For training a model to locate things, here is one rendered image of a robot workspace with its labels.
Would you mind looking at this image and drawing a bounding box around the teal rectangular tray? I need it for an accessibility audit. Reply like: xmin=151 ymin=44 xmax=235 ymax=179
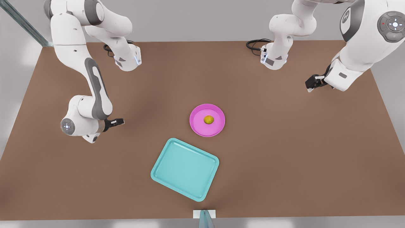
xmin=151 ymin=138 xmax=220 ymax=202

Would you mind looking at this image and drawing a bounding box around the pink round plate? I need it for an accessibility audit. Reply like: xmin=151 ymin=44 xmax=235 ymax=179
xmin=190 ymin=104 xmax=226 ymax=137

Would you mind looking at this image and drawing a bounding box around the black cable loop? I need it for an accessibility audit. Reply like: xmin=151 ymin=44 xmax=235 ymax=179
xmin=103 ymin=40 xmax=134 ymax=57
xmin=246 ymin=39 xmax=273 ymax=56

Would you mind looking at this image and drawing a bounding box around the silver frame post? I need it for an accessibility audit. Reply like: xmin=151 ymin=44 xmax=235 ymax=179
xmin=0 ymin=0 xmax=53 ymax=48
xmin=193 ymin=209 xmax=216 ymax=228

